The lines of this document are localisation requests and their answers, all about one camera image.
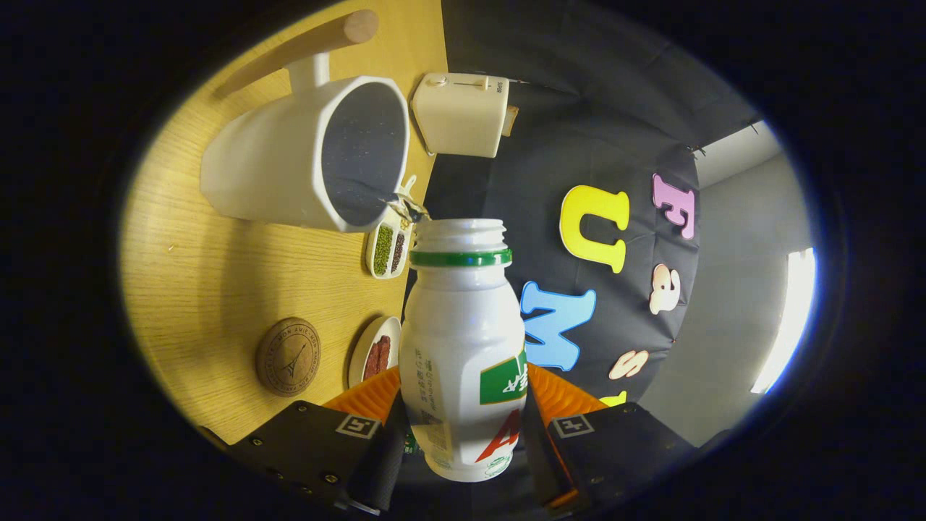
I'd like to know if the round wooden coaster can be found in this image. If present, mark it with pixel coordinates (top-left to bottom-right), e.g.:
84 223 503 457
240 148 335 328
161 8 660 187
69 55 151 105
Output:
255 317 322 397

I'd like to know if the white divided tray of beans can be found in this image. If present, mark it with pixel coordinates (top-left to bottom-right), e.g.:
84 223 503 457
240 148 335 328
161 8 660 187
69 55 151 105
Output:
365 175 419 280

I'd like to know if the wooden table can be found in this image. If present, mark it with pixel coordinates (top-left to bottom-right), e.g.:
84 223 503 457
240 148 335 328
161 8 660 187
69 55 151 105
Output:
119 0 449 446

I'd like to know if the white round plate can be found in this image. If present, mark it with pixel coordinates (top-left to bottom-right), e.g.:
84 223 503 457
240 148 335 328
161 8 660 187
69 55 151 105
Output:
348 315 402 390

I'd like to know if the white cup with wooden handle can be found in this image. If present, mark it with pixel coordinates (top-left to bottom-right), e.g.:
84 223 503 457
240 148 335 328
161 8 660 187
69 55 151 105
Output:
200 9 411 234

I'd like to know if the cream toaster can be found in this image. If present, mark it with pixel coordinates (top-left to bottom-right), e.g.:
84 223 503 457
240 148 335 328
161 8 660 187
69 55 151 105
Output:
411 72 511 158

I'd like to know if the white juice bottle green label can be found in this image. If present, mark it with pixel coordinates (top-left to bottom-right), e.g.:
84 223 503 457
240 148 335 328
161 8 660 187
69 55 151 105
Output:
399 219 527 483

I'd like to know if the ceiling light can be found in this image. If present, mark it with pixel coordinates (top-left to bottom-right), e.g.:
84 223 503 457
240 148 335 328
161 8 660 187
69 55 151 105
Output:
750 248 817 395

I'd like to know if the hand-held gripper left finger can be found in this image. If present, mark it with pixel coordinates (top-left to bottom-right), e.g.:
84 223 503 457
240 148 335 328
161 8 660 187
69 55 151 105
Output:
230 365 409 517

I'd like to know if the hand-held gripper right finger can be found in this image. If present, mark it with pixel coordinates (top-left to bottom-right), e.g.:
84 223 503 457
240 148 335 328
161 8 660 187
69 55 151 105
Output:
522 363 699 516

